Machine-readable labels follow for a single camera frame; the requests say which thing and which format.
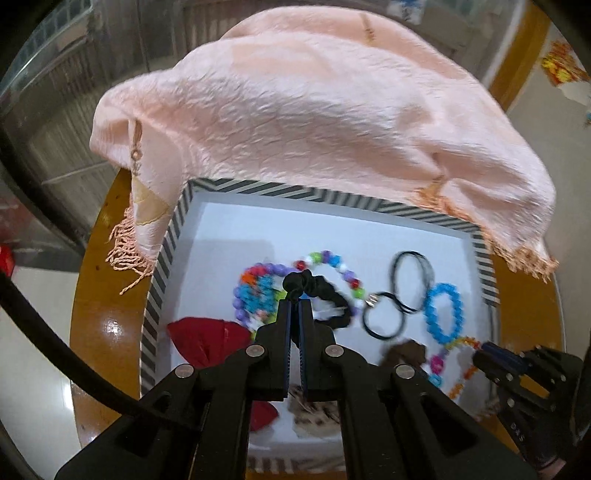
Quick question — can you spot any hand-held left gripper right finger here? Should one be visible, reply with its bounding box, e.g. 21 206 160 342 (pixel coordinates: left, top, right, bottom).
298 299 539 480

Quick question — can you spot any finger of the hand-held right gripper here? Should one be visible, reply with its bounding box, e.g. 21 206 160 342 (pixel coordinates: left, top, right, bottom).
475 342 532 386

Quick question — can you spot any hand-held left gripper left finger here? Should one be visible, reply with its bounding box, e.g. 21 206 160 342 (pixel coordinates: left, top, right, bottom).
54 299 293 480

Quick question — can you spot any purple bead bracelet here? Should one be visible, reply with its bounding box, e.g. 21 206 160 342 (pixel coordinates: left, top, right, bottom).
233 262 296 330

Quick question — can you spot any black scrunchie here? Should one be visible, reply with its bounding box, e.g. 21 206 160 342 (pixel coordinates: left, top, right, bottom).
283 270 354 330

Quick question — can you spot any black hair tie with charm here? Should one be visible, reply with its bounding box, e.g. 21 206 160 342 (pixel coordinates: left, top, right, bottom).
362 291 409 341

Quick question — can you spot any striped white storage box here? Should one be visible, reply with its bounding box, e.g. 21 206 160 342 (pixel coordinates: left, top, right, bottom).
139 178 502 476

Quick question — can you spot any leopard print hair clip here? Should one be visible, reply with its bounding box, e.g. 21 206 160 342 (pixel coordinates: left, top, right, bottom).
288 385 342 437

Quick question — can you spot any red bow hair clip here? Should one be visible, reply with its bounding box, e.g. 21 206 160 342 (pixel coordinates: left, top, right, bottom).
166 316 278 432

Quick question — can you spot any brown hair bow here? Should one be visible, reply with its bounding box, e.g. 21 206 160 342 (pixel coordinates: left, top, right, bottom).
381 339 428 370

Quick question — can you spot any pink fringed cloth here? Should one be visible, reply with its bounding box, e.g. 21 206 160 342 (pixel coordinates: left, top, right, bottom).
89 9 559 296

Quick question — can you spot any blue white door sticker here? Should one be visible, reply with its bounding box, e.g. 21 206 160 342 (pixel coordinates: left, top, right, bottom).
388 0 423 24

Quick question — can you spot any blue orange bead bracelet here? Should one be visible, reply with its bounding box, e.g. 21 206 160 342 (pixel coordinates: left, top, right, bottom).
242 270 282 320

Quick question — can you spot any orange pink bead bracelet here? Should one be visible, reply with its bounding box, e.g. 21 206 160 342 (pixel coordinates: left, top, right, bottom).
427 336 483 400

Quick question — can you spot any multicolour bead bracelet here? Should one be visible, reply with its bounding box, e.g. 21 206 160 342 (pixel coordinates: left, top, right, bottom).
295 250 368 311

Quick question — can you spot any thin black hair tie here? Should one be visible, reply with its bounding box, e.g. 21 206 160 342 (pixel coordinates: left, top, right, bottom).
397 253 435 315
389 250 428 309

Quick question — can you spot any black cable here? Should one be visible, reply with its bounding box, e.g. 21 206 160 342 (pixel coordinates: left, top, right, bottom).
0 272 144 416

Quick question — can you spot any red gold wall decoration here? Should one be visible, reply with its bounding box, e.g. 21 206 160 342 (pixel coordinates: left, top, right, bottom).
540 39 591 100

